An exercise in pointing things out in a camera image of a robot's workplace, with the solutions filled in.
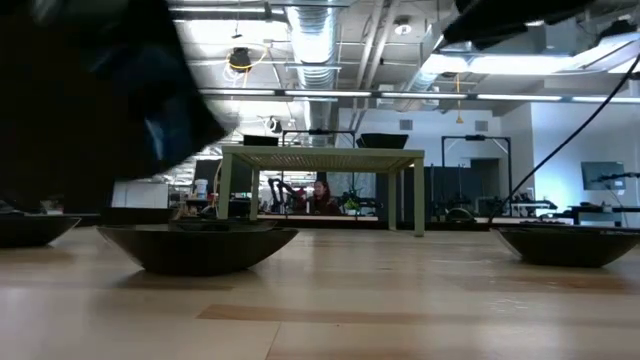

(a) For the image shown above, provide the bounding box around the silver ceiling duct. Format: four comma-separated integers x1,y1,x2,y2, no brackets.
284,4,337,147

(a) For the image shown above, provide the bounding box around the black background rig frame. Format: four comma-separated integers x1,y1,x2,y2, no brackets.
440,134,512,221

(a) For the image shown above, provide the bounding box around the long ceiling light bar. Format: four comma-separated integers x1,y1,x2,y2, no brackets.
198,88,640,104

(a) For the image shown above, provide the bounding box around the wall monitor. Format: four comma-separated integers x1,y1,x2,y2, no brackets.
580,160,627,192

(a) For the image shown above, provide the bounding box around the person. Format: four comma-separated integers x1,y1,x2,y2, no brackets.
302,179,342,216

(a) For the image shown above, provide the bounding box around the green perforated metal shelf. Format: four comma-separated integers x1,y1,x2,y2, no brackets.
217,145,426,238

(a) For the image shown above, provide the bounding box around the black overhead camera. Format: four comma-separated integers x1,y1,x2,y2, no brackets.
228,46,254,75

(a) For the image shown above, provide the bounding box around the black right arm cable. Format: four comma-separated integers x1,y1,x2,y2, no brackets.
487,52,640,224

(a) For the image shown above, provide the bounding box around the black small square mini plate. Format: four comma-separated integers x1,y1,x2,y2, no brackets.
243,134,279,148

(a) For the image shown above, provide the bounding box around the black leaf-shaped mini plate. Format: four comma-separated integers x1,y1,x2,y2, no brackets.
492,223,640,269
169,219,279,232
97,223,300,277
0,214,82,249

